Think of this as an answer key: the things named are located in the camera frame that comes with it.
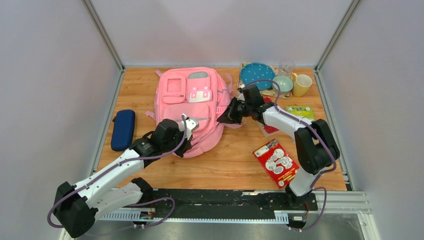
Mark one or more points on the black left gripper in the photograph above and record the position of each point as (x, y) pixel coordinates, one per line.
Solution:
(186, 146)

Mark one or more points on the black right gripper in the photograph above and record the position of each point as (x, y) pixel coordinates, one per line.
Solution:
(230, 115)

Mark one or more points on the pink student backpack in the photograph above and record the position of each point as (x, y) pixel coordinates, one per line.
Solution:
(200, 93)

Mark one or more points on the red comic book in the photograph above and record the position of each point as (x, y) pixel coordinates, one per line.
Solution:
(277, 163)

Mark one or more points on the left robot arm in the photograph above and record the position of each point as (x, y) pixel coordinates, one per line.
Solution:
(78, 206)

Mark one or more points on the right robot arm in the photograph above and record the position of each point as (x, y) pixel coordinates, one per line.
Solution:
(316, 147)

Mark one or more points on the patterned serving tray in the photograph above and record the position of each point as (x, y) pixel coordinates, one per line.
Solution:
(268, 92)

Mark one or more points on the blue polka dot plate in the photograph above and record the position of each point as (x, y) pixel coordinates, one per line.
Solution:
(251, 72)

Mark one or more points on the light green bowl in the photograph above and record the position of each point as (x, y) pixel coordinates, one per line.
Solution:
(282, 83)

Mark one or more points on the clear drinking glass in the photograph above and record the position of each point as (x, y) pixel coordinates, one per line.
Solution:
(286, 67)

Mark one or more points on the yellow mug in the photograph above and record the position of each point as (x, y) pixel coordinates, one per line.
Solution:
(301, 84)

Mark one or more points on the green comic book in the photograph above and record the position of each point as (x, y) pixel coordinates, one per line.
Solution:
(302, 111)

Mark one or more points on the blue zippered pencil case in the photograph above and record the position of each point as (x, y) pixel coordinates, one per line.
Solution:
(123, 130)

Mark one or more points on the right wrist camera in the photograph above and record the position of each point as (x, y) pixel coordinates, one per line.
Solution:
(241, 97)

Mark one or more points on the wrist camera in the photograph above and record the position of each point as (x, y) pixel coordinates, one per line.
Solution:
(188, 125)
(241, 97)

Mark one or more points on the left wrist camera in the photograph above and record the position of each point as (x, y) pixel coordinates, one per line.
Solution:
(188, 125)

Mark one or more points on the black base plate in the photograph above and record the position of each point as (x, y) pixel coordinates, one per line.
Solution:
(222, 204)

